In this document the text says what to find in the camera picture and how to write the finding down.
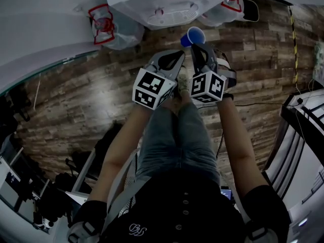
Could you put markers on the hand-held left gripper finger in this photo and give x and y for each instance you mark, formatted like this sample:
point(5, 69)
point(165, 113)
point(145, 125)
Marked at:
point(153, 59)
point(178, 68)

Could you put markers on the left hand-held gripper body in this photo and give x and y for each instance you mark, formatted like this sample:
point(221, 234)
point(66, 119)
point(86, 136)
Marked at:
point(149, 90)

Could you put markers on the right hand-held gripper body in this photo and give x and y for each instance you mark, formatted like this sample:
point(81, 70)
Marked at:
point(202, 86)

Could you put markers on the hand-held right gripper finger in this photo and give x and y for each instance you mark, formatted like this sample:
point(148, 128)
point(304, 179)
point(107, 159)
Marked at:
point(212, 59)
point(195, 64)

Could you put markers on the blue plastic cup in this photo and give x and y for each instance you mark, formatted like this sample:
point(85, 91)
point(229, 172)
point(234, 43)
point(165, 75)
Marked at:
point(196, 35)

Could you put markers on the white water dispenser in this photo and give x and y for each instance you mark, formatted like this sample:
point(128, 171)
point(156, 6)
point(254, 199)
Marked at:
point(141, 9)

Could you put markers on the person's right forearm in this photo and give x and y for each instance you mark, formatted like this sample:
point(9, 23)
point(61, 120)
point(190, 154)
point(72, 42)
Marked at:
point(235, 140)

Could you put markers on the left grey shoulder harness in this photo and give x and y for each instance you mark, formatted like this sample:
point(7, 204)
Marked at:
point(121, 186)

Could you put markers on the person's left forearm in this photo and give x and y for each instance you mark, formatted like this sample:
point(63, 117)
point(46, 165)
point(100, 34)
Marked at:
point(119, 158)

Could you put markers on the right grey shoulder harness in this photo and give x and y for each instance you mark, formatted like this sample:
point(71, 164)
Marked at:
point(263, 234)

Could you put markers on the large clear water jug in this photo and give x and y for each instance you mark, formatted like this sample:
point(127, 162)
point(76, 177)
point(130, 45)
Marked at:
point(126, 34)
point(217, 16)

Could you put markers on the person's left shoe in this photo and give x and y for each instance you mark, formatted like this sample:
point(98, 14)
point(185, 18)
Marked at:
point(182, 83)

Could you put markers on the white waste bin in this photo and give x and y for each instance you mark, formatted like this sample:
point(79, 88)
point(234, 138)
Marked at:
point(250, 9)

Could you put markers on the person's grey shorts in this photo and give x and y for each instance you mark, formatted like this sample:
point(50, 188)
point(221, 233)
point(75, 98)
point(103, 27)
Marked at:
point(177, 148)

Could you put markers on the black bag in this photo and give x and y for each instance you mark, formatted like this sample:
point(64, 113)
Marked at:
point(108, 140)

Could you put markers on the yellow black floor tape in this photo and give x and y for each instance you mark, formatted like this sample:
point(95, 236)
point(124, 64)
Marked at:
point(294, 47)

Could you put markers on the black desk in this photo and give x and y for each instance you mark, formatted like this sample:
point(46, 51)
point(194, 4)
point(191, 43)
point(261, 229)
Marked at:
point(288, 113)

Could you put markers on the black power plug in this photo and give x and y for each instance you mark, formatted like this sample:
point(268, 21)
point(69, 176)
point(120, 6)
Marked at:
point(300, 101)

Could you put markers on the clear plastic storage box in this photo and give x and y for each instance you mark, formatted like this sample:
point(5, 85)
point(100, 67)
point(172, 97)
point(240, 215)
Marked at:
point(319, 62)

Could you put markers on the phone with lit screen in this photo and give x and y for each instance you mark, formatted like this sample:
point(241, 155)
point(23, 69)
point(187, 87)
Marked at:
point(226, 192)

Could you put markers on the black equipment stand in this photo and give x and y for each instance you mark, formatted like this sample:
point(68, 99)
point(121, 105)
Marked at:
point(15, 105)

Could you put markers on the person's black buttoned shirt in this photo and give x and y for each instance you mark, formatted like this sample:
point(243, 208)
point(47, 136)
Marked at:
point(189, 224)

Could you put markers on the black white shelving frame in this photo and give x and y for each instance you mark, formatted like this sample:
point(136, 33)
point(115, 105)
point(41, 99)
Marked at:
point(301, 156)

